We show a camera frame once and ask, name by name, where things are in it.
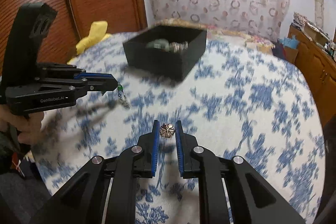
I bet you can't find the green bead silver chain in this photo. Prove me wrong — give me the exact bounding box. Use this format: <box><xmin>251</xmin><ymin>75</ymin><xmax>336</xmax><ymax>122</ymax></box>
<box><xmin>116</xmin><ymin>83</ymin><xmax>131</xmax><ymax>109</ymax></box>

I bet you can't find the black jewelry box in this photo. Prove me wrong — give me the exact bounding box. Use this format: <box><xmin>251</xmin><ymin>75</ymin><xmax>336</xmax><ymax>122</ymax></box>
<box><xmin>123</xmin><ymin>25</ymin><xmax>207</xmax><ymax>81</ymax></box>

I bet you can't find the white pearl necklace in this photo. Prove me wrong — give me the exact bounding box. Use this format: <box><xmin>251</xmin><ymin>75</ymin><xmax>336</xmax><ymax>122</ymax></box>
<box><xmin>167</xmin><ymin>41</ymin><xmax>190</xmax><ymax>53</ymax></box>

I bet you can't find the bronze flower brooch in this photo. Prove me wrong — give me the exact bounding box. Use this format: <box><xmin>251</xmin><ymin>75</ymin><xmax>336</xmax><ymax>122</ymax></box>
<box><xmin>159</xmin><ymin>123</ymin><xmax>175</xmax><ymax>138</ymax></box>

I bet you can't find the person's left hand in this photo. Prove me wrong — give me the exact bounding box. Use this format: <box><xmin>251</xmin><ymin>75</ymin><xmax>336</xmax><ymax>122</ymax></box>
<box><xmin>1</xmin><ymin>105</ymin><xmax>45</xmax><ymax>145</ymax></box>

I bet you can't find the yellow Pikachu plush toy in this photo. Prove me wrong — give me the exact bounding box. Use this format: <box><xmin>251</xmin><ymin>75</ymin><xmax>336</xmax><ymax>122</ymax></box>
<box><xmin>75</xmin><ymin>20</ymin><xmax>112</xmax><ymax>56</ymax></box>

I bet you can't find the pale green jade bangle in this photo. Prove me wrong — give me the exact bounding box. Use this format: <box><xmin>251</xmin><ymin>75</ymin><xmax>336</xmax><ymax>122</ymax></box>
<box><xmin>146</xmin><ymin>39</ymin><xmax>170</xmax><ymax>52</ymax></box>

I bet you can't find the blue floral white quilt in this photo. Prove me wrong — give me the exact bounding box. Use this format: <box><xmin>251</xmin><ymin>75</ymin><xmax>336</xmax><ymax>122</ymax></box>
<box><xmin>33</xmin><ymin>33</ymin><xmax>325</xmax><ymax>223</ymax></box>

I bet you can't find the wooden cabinet desk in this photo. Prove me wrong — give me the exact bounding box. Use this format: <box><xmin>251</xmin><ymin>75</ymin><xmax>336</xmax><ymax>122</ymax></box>
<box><xmin>288</xmin><ymin>26</ymin><xmax>336</xmax><ymax>126</ymax></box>

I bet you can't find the cardboard box on desk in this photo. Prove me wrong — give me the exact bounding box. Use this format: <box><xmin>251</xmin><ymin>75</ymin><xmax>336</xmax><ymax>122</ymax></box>
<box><xmin>303</xmin><ymin>22</ymin><xmax>329</xmax><ymax>46</ymax></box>

